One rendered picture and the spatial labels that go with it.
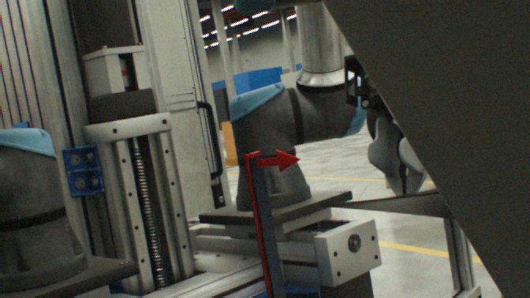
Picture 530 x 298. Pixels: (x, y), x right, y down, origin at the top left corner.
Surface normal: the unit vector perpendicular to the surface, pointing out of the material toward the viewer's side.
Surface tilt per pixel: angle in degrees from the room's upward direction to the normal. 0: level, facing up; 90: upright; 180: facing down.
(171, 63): 90
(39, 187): 90
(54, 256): 73
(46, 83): 90
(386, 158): 85
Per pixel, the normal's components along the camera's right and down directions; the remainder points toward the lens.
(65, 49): 0.66, -0.05
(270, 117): 0.13, -0.03
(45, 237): 0.58, -0.35
